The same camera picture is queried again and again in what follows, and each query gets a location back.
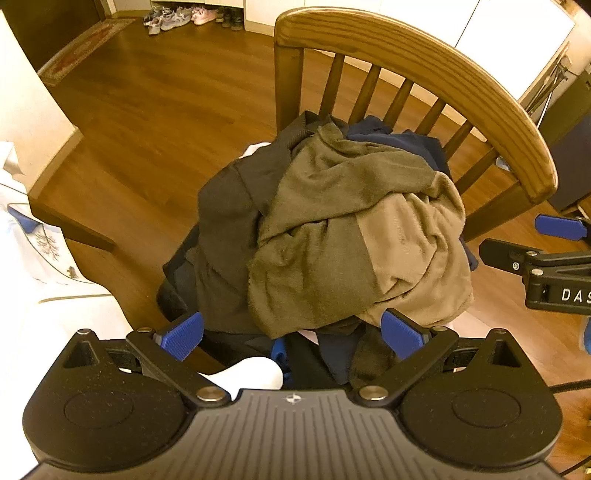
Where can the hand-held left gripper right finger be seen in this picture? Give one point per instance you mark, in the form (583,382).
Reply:
(401,334)

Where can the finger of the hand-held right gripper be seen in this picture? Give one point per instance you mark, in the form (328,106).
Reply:
(503,256)
(556,226)

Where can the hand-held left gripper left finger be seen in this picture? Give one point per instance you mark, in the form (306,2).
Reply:
(180,337)

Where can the tan olive black sweater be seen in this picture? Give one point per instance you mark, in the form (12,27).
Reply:
(346,230)

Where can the navy blue garment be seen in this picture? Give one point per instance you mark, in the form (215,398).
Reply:
(415,147)
(334,355)

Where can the black box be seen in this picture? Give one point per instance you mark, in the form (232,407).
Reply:
(572,152)

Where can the blue plastic object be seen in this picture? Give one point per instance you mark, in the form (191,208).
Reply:
(279,355)

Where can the dark grey garment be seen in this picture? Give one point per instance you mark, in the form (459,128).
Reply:
(231,230)

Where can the metal folding stand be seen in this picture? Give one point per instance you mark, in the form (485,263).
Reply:
(551,78)

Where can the white closet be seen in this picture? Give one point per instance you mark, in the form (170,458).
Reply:
(498,27)

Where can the wooden chair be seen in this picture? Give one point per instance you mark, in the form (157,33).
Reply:
(415,50)

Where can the patterned floor rug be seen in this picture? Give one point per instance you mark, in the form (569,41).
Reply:
(83,50)

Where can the row of shoes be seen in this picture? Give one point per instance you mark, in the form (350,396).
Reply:
(184,16)

